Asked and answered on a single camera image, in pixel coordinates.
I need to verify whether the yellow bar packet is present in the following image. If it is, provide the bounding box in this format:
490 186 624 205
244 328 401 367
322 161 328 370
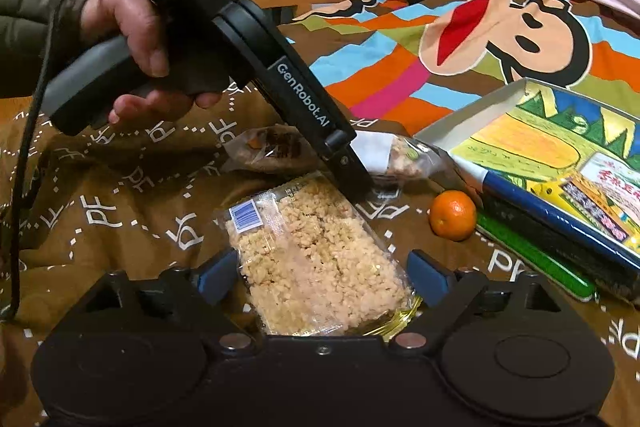
530 172 633 244

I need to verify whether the clear nut bar packet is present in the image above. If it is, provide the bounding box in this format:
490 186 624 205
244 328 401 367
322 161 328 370
222 124 446 182

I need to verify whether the blue and white snack packet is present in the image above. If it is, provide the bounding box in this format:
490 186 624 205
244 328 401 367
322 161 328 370
480 169 640 273

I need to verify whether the person's left hand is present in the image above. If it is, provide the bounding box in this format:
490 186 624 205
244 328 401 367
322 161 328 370
80 0 223 126

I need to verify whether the black cable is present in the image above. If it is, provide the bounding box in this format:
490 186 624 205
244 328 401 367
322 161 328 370
0 0 113 323

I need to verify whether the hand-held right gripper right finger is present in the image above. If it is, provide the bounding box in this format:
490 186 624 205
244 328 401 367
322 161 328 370
395 249 565 353

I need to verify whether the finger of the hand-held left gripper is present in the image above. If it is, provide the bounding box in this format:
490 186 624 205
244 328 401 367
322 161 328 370
325 134 375 204

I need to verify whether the metal tray with cartoon liner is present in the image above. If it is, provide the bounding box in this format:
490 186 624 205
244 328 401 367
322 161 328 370
412 77 640 303

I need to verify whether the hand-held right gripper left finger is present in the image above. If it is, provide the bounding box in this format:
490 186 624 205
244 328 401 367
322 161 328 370
75 249 261 353

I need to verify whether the tangerine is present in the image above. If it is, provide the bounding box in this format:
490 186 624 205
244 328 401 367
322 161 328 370
429 189 478 242

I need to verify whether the clear rice crisp packet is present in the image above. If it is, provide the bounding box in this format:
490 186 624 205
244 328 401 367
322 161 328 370
212 171 423 338

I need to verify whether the white and green snack packet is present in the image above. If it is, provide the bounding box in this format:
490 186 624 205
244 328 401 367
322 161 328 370
582 151 640 253

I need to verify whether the brown printed blanket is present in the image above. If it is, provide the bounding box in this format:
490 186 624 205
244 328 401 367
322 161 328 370
0 0 640 427

